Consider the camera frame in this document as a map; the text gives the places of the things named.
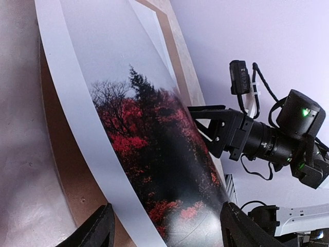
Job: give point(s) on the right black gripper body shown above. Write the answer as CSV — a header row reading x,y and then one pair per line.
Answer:
x,y
239,129

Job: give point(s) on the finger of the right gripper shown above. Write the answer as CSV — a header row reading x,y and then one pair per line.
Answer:
x,y
214,136
212,112

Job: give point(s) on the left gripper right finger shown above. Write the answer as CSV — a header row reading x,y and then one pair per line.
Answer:
x,y
257,228

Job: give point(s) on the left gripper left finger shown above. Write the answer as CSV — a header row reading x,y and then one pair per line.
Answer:
x,y
97,230

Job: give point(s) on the brown cardboard backing board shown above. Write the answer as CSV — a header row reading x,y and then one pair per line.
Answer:
x,y
77,167

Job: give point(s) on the photo print white border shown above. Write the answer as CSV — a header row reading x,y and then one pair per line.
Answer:
x,y
128,128

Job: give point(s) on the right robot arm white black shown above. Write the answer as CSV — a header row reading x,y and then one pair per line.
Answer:
x,y
290,140

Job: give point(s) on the front aluminium rail base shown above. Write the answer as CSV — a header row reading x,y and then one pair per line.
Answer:
x,y
230,188

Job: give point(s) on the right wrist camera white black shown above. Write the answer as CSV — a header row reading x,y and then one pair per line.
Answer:
x,y
244,88

